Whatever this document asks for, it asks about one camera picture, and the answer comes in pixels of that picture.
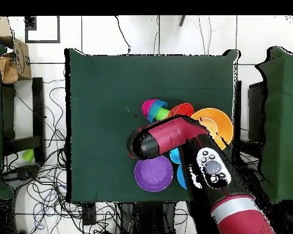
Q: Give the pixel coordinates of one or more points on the small blue bowl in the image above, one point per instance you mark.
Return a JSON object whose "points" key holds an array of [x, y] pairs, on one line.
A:
{"points": [[156, 104]]}

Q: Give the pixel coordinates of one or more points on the orange bowl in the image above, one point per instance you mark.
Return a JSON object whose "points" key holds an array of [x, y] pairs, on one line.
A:
{"points": [[183, 108]]}

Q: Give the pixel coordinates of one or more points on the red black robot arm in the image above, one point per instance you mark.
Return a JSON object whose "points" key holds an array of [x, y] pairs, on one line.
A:
{"points": [[239, 219]]}

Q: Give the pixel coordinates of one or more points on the blue cup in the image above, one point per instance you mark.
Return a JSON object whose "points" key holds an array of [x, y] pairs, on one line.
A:
{"points": [[174, 156]]}

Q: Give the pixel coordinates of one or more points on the purple bowl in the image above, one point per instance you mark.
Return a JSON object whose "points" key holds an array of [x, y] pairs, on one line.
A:
{"points": [[153, 174]]}

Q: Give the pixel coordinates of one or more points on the dark green tablecloth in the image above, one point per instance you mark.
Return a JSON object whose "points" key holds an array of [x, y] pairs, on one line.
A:
{"points": [[112, 85]]}

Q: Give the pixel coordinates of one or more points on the large blue bowl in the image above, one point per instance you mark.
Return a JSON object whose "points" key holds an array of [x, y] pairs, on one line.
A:
{"points": [[181, 176]]}

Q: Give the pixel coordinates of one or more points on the large yellow bowl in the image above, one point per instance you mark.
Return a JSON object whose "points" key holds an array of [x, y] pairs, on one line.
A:
{"points": [[224, 126]]}

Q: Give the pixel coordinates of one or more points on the black box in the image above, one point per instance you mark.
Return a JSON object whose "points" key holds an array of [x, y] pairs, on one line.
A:
{"points": [[256, 109]]}

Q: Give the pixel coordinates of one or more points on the dark grey rod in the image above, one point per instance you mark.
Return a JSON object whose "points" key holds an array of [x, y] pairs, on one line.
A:
{"points": [[182, 20]]}

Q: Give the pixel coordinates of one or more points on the light green plastic cup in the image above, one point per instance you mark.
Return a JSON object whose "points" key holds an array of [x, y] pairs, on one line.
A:
{"points": [[28, 155]]}

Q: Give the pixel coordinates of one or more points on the dark grey caster foot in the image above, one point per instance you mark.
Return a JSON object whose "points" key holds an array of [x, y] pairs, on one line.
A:
{"points": [[22, 173]]}

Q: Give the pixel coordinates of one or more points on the cardboard box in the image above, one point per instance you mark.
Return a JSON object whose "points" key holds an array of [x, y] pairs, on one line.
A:
{"points": [[23, 63]]}

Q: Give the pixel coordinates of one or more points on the brown paper bag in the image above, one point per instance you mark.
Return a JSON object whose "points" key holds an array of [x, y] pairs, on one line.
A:
{"points": [[7, 73]]}

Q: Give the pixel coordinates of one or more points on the black metal frame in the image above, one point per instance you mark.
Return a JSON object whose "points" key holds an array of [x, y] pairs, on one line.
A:
{"points": [[37, 109]]}

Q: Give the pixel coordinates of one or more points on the grey square frame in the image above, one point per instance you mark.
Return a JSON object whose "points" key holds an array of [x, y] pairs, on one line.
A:
{"points": [[30, 24]]}

